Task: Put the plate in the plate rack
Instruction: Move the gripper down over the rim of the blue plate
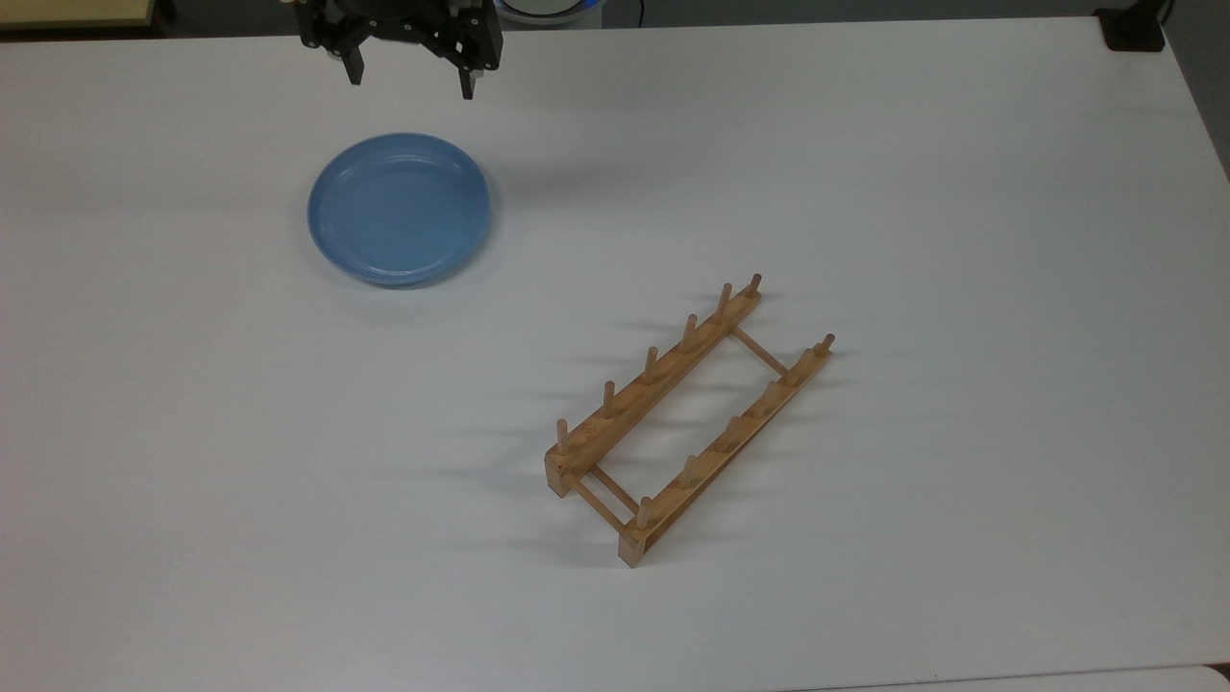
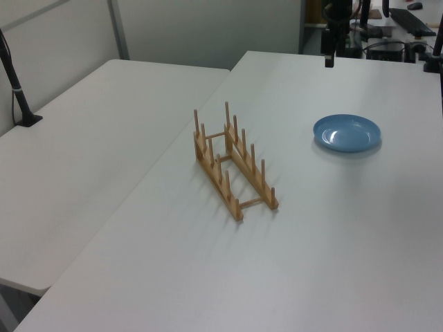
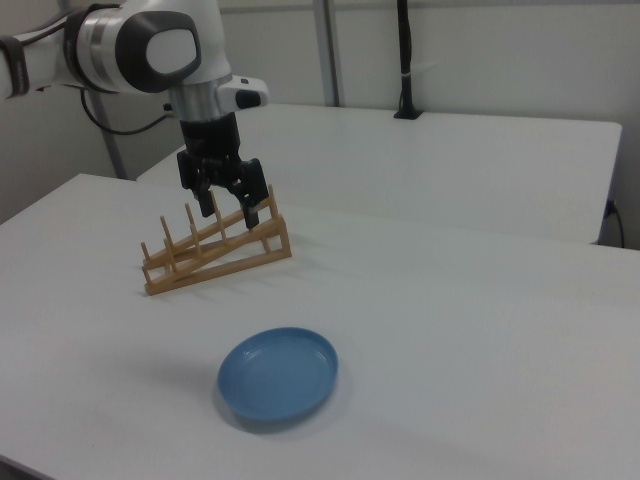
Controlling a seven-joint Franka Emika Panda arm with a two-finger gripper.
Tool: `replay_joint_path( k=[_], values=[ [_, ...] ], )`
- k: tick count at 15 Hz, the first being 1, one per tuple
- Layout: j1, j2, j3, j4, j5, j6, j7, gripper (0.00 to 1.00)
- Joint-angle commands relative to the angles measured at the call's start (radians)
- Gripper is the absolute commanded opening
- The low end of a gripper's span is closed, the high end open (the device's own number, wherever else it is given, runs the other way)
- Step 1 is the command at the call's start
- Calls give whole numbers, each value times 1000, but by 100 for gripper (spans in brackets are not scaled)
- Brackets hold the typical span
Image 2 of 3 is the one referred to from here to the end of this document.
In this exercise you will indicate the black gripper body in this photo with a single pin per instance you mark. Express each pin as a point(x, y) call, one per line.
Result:
point(326, 41)

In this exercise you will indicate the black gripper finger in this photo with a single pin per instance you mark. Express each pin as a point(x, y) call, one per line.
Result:
point(332, 60)
point(327, 61)

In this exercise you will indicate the blue plastic plate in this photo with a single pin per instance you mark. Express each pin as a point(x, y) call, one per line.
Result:
point(346, 133)

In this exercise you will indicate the wooden plate rack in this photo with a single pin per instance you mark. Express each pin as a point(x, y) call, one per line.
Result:
point(238, 211)

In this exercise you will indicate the black monitor stand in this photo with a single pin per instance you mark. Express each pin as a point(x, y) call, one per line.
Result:
point(365, 14)

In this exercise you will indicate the black computer box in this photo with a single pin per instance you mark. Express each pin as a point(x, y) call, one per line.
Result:
point(385, 51)

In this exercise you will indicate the black keyboard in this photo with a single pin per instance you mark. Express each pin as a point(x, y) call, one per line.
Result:
point(412, 20)

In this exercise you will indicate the black computer mouse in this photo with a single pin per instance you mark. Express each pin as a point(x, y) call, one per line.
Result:
point(414, 6)

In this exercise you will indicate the black clamp with pole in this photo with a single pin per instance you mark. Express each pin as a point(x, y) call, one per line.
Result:
point(432, 61)

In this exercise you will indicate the white side table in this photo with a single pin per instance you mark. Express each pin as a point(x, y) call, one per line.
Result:
point(104, 145)

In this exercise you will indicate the grey partition frame post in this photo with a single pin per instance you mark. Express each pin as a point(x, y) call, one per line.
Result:
point(119, 27)

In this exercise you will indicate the black camera pole with base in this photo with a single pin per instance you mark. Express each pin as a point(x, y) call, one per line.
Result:
point(20, 103)

